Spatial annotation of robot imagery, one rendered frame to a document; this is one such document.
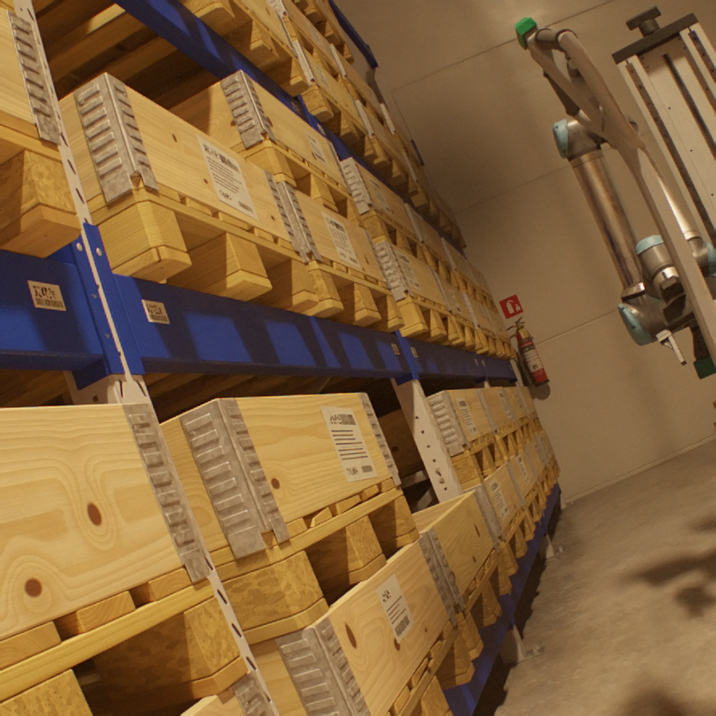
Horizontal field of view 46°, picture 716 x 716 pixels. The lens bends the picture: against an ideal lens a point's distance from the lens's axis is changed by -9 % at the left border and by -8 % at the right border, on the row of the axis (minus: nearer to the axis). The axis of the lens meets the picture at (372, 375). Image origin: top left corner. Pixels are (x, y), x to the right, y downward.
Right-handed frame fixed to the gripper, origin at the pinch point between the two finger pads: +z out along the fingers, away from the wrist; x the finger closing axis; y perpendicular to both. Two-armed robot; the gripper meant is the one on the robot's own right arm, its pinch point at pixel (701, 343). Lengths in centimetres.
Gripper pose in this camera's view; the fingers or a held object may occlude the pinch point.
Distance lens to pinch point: 231.3
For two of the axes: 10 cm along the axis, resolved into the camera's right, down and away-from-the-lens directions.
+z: 2.7, 8.2, -5.0
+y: 5.5, 3.0, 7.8
